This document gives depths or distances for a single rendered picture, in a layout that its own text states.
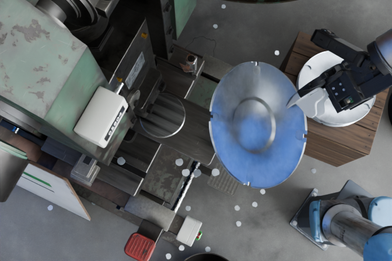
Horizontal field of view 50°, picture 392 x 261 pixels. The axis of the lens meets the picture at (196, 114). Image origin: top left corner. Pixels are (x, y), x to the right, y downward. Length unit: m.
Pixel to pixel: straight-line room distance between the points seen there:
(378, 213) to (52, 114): 1.00
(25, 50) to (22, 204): 1.57
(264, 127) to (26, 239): 1.33
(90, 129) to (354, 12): 1.87
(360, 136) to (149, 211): 0.86
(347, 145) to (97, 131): 1.22
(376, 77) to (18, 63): 0.59
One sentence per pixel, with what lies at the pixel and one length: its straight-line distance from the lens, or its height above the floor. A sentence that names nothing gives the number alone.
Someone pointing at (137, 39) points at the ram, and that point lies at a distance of 0.80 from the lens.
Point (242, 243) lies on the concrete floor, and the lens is 1.88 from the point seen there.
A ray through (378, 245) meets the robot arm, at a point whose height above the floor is 1.04.
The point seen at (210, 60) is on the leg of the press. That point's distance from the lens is 1.32.
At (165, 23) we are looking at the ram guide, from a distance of 0.79.
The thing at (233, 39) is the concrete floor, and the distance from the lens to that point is 2.07.
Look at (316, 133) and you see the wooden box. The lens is 1.62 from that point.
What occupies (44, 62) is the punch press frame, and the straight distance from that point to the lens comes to 0.47.
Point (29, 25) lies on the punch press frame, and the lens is 0.47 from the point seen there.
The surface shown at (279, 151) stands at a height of 0.98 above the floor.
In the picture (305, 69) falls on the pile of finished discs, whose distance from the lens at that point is 1.64.
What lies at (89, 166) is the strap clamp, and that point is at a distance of 1.15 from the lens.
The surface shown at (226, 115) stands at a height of 0.88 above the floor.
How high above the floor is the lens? 1.87
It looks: 75 degrees down
